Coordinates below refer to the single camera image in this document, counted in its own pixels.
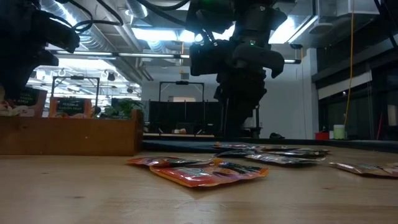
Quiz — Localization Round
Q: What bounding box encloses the black aluminium table frame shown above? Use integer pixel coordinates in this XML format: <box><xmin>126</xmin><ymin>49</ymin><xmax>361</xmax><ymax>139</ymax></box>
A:
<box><xmin>273</xmin><ymin>138</ymin><xmax>398</xmax><ymax>153</ymax></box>

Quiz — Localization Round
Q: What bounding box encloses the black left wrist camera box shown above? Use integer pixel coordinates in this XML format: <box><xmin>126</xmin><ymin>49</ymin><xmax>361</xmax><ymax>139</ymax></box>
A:
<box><xmin>40</xmin><ymin>17</ymin><xmax>81</xmax><ymax>54</ymax></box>

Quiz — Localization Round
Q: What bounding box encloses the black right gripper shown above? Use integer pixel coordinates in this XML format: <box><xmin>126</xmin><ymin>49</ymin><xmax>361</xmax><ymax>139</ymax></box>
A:
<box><xmin>216</xmin><ymin>39</ymin><xmax>285</xmax><ymax>138</ymax></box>

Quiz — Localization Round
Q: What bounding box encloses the dark blue tea packet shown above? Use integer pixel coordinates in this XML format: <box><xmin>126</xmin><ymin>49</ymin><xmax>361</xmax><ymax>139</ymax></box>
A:
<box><xmin>214</xmin><ymin>149</ymin><xmax>243</xmax><ymax>158</ymax></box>

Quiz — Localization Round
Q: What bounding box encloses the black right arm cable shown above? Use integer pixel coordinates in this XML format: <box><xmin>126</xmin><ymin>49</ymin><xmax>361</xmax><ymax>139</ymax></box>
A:
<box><xmin>135</xmin><ymin>0</ymin><xmax>192</xmax><ymax>27</ymax></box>

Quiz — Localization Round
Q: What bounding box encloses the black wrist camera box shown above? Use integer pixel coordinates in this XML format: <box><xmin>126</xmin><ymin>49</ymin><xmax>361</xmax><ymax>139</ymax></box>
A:
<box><xmin>40</xmin><ymin>17</ymin><xmax>81</xmax><ymax>54</ymax></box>
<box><xmin>189</xmin><ymin>39</ymin><xmax>237</xmax><ymax>77</ymax></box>

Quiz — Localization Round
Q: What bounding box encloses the green leafy plant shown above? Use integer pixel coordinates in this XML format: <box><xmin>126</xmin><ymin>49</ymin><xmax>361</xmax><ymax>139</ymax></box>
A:
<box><xmin>101</xmin><ymin>98</ymin><xmax>146</xmax><ymax>121</ymax></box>

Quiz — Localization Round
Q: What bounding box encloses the black background rig frame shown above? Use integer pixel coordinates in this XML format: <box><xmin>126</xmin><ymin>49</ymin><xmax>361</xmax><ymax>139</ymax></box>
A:
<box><xmin>49</xmin><ymin>75</ymin><xmax>100</xmax><ymax>106</ymax></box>

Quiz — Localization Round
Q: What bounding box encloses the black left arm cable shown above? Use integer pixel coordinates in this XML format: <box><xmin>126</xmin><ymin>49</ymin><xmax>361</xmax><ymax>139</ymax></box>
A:
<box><xmin>55</xmin><ymin>0</ymin><xmax>125</xmax><ymax>34</ymax></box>

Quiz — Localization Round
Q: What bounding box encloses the thin black stand frame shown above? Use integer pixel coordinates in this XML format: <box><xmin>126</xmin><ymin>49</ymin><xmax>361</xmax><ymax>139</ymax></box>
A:
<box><xmin>159</xmin><ymin>80</ymin><xmax>205</xmax><ymax>103</ymax></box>

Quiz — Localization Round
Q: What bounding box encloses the orange tea packet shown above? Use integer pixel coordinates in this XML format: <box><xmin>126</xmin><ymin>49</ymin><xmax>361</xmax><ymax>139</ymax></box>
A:
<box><xmin>149</xmin><ymin>157</ymin><xmax>270</xmax><ymax>189</ymax></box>
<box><xmin>49</xmin><ymin>96</ymin><xmax>93</xmax><ymax>119</ymax></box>
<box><xmin>126</xmin><ymin>156</ymin><xmax>218</xmax><ymax>169</ymax></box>

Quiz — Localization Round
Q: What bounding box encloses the silver air duct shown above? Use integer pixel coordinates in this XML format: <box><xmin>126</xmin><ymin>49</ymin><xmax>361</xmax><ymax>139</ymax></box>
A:
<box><xmin>40</xmin><ymin>0</ymin><xmax>153</xmax><ymax>82</ymax></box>

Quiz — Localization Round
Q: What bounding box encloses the black partition screen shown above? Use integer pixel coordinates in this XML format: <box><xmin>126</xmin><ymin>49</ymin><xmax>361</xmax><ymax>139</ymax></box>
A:
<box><xmin>148</xmin><ymin>100</ymin><xmax>223</xmax><ymax>134</ymax></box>

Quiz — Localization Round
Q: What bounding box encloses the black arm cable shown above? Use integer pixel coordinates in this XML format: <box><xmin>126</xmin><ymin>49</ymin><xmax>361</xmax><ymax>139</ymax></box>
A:
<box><xmin>135</xmin><ymin>0</ymin><xmax>192</xmax><ymax>27</ymax></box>
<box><xmin>55</xmin><ymin>0</ymin><xmax>125</xmax><ymax>34</ymax></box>

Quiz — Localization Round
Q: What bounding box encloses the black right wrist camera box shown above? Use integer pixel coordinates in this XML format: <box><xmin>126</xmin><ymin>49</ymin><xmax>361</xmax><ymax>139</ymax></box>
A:
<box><xmin>189</xmin><ymin>39</ymin><xmax>237</xmax><ymax>77</ymax></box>

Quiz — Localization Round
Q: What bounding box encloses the wooden three-compartment tray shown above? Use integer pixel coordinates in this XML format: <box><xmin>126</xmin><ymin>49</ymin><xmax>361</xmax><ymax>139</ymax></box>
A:
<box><xmin>0</xmin><ymin>108</ymin><xmax>144</xmax><ymax>156</ymax></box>

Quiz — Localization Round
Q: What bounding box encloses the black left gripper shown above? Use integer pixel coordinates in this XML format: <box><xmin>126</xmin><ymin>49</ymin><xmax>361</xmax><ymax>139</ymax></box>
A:
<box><xmin>0</xmin><ymin>18</ymin><xmax>59</xmax><ymax>102</ymax></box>

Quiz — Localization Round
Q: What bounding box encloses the green cup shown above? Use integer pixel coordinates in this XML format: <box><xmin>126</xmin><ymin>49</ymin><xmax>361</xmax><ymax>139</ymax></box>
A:
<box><xmin>333</xmin><ymin>124</ymin><xmax>346</xmax><ymax>140</ymax></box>

